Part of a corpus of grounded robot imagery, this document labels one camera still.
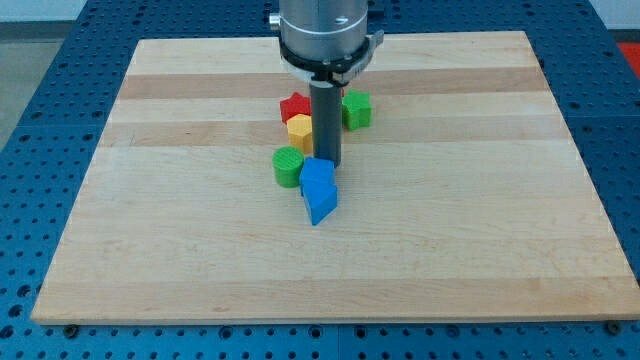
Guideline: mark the green cylinder block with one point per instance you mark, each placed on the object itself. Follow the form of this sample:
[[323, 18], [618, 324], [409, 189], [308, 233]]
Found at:
[[287, 164]]

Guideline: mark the wooden board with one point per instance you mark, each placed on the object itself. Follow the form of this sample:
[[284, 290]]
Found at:
[[466, 200]]

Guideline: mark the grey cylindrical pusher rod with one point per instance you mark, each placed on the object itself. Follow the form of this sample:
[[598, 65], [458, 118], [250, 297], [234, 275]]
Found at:
[[326, 114]]

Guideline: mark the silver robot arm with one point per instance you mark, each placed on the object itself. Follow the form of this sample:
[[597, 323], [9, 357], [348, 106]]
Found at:
[[325, 44]]

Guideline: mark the red star block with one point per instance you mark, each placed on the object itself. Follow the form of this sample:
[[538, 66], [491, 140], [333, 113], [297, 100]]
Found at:
[[294, 105]]

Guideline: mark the yellow hexagon block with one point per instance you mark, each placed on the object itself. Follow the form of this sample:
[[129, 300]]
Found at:
[[300, 136]]

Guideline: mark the blue pentagon block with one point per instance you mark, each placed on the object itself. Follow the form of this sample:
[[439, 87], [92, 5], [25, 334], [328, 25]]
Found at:
[[320, 200]]

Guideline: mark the green star block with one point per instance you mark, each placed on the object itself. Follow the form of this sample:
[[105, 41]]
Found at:
[[356, 110]]

